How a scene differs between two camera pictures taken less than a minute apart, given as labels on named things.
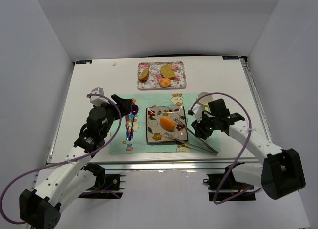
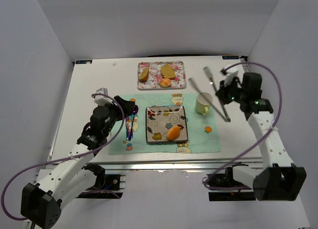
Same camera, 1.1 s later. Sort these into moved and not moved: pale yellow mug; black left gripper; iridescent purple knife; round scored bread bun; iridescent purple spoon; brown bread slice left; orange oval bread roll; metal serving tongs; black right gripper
Moved: orange oval bread roll; black right gripper; metal serving tongs
Not moved: brown bread slice left; pale yellow mug; round scored bread bun; black left gripper; iridescent purple spoon; iridescent purple knife
